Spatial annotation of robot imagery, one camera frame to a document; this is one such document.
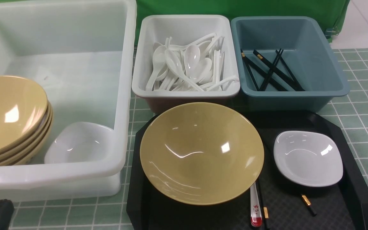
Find tan noodle bowl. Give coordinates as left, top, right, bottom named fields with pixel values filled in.
left=140, top=102, right=265, bottom=205

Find black chopstick gold band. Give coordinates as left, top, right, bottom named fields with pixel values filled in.
left=301, top=195, right=317, bottom=217
left=256, top=179, right=271, bottom=230

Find white spoon red handle tip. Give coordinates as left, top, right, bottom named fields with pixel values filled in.
left=250, top=183, right=263, bottom=228

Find white square side dish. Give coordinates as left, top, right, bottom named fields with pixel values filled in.
left=273, top=130, right=343, bottom=188

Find bottom stacked tan bowl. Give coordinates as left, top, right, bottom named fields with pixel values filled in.
left=0, top=114, right=54, bottom=166

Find stacked tan bowl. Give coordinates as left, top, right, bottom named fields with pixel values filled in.
left=0, top=101, right=52, bottom=156
left=0, top=103, right=53, bottom=166
left=0, top=114, right=54, bottom=166
left=0, top=75, right=48, bottom=153

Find top stacked tan bowl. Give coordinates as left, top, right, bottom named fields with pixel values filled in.
left=0, top=75, right=48, bottom=153

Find white plastic spoon bin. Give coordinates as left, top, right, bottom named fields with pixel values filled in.
left=132, top=15, right=241, bottom=113

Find white spoon front right bin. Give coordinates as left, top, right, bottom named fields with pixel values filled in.
left=200, top=75, right=239, bottom=91

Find white spoon centre of bin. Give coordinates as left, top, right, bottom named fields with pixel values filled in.
left=184, top=45, right=201, bottom=79

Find white spoon of bin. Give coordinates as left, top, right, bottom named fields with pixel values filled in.
left=145, top=45, right=167, bottom=91
left=184, top=45, right=201, bottom=79

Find white spoon left of bin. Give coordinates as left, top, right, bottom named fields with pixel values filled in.
left=145, top=45, right=167, bottom=91

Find crossed black chopstick in bin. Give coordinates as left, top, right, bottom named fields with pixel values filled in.
left=259, top=49, right=283, bottom=91

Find black chopstick in blue bin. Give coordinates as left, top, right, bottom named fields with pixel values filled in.
left=253, top=50, right=305, bottom=91

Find white square dish in tub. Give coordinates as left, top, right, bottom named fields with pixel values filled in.
left=44, top=122, right=115, bottom=164

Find large translucent white tub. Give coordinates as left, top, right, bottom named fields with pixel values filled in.
left=0, top=0, right=137, bottom=202

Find blue-grey plastic chopstick bin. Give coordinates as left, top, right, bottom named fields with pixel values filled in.
left=231, top=16, right=349, bottom=112

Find black plastic serving tray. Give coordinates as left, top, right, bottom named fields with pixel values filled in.
left=126, top=111, right=368, bottom=230

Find green backdrop cloth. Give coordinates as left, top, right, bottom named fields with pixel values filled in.
left=134, top=0, right=349, bottom=45

